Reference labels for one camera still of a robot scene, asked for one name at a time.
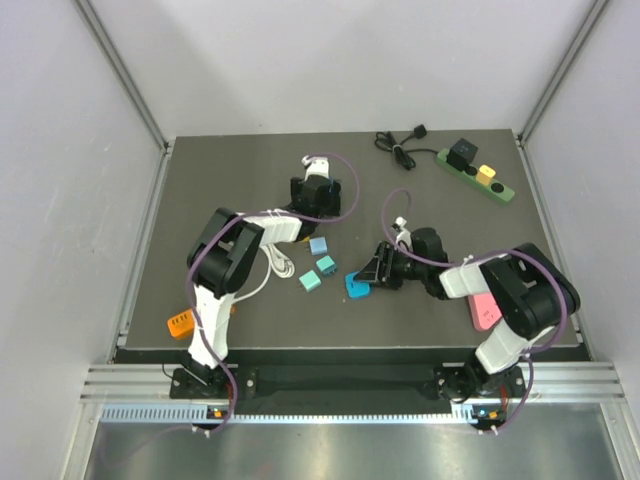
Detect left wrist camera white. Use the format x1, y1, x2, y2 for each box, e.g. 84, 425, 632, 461
301, 155, 330, 181

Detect pink triangular socket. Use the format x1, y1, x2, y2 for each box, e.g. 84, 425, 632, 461
468, 293, 502, 332

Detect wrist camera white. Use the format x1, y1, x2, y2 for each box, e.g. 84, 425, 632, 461
301, 155, 330, 181
391, 216, 412, 251

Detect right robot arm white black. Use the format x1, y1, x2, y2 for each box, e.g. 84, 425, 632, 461
355, 225, 581, 403

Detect white coiled power cord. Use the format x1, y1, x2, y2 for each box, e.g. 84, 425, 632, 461
232, 242, 296, 301

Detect black coiled power cord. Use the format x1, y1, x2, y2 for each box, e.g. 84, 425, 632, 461
374, 124, 441, 172

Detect teal plug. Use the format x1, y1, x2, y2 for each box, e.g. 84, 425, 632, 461
316, 255, 337, 276
298, 270, 321, 293

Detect yellow plug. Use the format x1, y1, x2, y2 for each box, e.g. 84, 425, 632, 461
476, 165, 496, 186

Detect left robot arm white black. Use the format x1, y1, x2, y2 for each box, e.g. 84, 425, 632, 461
182, 174, 342, 397

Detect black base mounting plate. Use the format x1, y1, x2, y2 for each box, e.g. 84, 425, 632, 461
169, 364, 525, 406

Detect black cube adapter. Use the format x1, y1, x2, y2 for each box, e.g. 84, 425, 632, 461
446, 138, 478, 171

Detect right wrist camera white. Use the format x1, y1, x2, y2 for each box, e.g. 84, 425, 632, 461
391, 216, 412, 251

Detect light blue plug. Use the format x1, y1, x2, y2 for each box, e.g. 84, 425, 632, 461
303, 237, 328, 256
345, 272, 371, 300

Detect orange power strip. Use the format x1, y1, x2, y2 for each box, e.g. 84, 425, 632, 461
167, 309, 195, 340

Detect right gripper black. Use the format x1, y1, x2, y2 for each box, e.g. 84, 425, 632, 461
354, 241, 428, 290

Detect white slotted cable duct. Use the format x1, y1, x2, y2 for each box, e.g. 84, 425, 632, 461
100, 404, 498, 426

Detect green power strip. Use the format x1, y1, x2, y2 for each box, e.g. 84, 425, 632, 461
436, 149, 515, 205

